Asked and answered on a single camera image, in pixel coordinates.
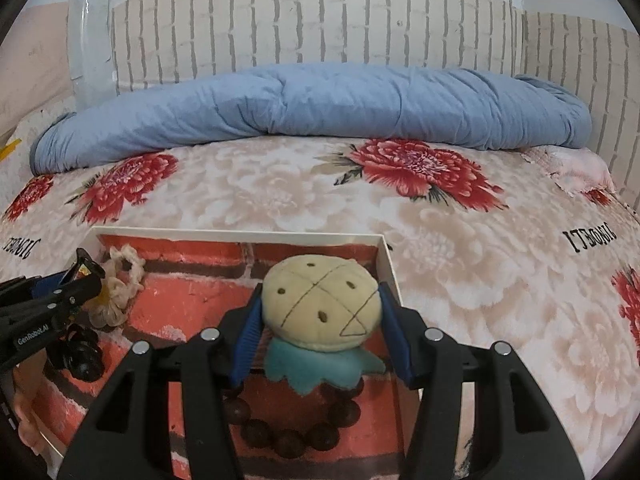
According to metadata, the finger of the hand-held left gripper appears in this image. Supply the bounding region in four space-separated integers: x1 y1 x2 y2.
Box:
25 275 107 315
0 269 81 298

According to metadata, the cream flower hair accessory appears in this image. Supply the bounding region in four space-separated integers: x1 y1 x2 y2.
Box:
85 246 146 328

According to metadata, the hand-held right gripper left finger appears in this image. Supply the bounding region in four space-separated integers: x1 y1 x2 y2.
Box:
56 282 263 480

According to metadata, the clear plastic sheet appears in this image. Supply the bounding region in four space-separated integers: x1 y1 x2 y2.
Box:
67 0 118 111

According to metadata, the person's left hand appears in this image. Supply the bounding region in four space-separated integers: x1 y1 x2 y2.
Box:
12 360 51 456

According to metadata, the pink pillow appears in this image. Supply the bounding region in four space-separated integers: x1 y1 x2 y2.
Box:
520 145 617 196

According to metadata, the black claw hair clip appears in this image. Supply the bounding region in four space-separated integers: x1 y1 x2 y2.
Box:
50 324 106 381

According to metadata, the plush pineapple hair clip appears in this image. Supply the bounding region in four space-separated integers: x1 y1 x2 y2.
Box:
261 255 386 396

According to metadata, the rolled blue duvet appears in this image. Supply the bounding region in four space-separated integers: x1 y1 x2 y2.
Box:
29 62 593 177

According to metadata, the brown wooden bead bracelet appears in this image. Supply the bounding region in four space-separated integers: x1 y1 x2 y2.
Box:
222 377 363 456

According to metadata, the floral printed blanket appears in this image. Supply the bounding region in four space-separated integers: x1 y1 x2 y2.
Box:
0 110 640 480

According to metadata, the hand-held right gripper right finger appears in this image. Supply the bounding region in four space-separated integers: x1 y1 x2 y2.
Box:
378 282 586 480

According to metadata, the white tray with brick liner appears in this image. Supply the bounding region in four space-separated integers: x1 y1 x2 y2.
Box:
20 226 421 480

